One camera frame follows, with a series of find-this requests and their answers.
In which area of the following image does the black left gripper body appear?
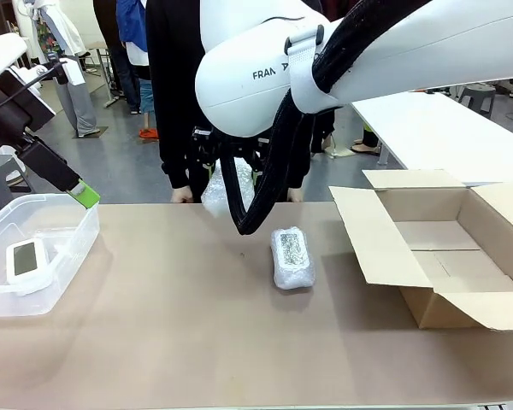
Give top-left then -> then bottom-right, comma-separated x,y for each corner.
0,67 -> 57,154

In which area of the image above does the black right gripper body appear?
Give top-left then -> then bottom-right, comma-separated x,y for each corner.
189,125 -> 275,173

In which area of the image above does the plain bubble-wrapped clock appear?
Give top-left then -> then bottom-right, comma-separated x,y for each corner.
201,158 -> 262,217

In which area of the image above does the white unwrapped digital clock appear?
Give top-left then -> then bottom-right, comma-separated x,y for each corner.
4,238 -> 53,287

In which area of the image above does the bubble-wrapped clock with printed label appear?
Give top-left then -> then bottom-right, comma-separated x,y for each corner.
269,227 -> 317,293

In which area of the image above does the person's right hand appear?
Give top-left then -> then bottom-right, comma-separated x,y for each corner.
170,186 -> 194,204

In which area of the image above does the grey plastic stool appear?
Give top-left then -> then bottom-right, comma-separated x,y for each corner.
0,144 -> 34,194

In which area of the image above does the person in black hoodie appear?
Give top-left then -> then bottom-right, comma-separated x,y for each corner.
144,0 -> 337,192

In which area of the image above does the clear plastic container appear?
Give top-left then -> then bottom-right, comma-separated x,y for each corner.
0,192 -> 102,319

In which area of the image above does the background person in yellow garment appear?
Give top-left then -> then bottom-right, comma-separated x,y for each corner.
349,119 -> 382,157

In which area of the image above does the background person in blue jacket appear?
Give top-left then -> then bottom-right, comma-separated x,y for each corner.
109,0 -> 160,141

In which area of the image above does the open cardboard box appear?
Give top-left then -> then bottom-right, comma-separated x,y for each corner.
327,168 -> 513,332

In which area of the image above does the grey metal stool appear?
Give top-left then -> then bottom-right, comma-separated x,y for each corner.
457,82 -> 498,114

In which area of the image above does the black sleeved cable bundle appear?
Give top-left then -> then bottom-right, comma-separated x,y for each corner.
219,0 -> 433,237

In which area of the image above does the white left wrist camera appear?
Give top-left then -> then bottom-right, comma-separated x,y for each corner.
45,52 -> 87,85

